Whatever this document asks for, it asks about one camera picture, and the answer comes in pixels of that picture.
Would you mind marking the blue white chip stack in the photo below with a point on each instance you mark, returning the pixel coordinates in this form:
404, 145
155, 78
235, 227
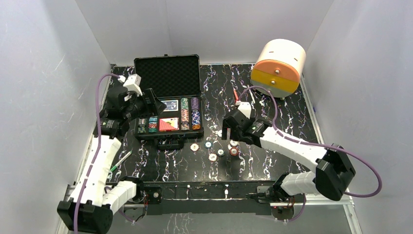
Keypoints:
195, 117

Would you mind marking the purple chip stack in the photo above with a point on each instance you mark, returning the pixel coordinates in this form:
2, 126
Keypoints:
194, 104

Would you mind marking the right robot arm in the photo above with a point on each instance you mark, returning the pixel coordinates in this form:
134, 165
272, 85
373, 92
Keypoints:
329, 168

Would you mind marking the green marker pen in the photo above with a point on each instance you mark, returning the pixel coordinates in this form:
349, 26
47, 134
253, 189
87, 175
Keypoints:
120, 161

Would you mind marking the red poker card deck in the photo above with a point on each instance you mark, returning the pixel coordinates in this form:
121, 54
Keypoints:
168, 124

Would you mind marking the round drawer cabinet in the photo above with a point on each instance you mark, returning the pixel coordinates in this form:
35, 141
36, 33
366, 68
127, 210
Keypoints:
278, 68

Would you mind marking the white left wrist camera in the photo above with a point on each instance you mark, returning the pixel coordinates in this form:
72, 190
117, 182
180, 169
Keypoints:
132, 83

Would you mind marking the black poker set case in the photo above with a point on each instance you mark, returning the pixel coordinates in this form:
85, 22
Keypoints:
171, 77

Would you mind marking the blue poker card deck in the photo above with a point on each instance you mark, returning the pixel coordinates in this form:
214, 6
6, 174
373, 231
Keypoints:
171, 105

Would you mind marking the grey white 1 chip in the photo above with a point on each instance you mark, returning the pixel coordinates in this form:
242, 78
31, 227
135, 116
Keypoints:
234, 143

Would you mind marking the green blue 50 chip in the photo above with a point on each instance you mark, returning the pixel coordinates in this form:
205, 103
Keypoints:
208, 144
220, 152

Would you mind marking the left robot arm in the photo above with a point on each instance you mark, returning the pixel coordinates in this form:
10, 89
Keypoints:
90, 208

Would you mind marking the dark green chip stack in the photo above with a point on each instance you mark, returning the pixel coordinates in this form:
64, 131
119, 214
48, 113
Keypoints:
142, 125

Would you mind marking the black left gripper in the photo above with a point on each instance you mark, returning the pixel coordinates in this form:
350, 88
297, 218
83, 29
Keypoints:
148, 100

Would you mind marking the orange pencil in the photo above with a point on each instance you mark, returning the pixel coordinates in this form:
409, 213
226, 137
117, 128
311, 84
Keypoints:
235, 95

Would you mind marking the orange red chip stack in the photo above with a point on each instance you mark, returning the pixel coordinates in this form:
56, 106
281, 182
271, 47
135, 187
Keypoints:
196, 126

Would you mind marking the orange blue chip stack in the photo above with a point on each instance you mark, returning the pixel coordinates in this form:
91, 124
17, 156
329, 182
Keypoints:
184, 115

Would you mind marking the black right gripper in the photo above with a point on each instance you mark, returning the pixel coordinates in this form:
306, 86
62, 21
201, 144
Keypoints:
225, 126

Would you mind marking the light blue chip stack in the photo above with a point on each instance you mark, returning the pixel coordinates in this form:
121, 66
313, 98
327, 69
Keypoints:
153, 124

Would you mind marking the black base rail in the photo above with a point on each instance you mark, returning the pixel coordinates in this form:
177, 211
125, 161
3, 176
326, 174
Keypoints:
223, 197

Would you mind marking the red white 100 chip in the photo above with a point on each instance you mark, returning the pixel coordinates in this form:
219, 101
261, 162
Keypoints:
194, 147
212, 157

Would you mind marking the grey white chip stack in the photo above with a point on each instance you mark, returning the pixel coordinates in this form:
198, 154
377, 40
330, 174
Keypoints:
185, 126

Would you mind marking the red 5 chip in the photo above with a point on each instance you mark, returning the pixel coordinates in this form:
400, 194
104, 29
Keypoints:
234, 151

